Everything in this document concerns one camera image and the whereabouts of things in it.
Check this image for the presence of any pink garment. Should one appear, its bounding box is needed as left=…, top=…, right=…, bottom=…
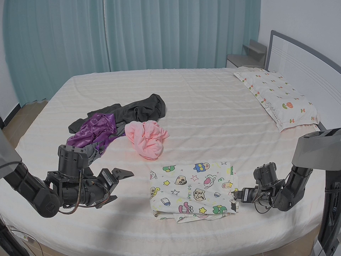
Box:
left=125, top=120, right=170, bottom=160

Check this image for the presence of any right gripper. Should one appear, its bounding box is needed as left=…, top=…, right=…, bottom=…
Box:
left=240, top=187, right=260, bottom=204

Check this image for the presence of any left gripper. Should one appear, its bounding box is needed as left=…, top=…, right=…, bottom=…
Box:
left=80, top=168, right=135, bottom=209

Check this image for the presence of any grey bedside table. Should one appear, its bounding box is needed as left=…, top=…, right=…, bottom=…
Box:
left=226, top=39, right=267, bottom=70

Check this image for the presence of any bed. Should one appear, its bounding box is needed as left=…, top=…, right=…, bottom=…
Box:
left=0, top=30, right=341, bottom=256

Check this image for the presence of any grey garment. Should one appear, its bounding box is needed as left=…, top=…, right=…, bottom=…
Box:
left=80, top=143, right=105, bottom=167

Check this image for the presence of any white printed pyjama top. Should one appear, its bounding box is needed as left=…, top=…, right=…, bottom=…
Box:
left=149, top=161, right=239, bottom=223

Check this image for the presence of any black garment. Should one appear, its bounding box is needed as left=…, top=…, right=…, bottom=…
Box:
left=68, top=94, right=167, bottom=138

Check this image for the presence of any white printed pillow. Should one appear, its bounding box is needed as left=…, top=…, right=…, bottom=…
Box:
left=233, top=66, right=320, bottom=133

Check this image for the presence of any purple garment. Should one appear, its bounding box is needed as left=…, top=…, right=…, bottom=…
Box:
left=67, top=113, right=118, bottom=154

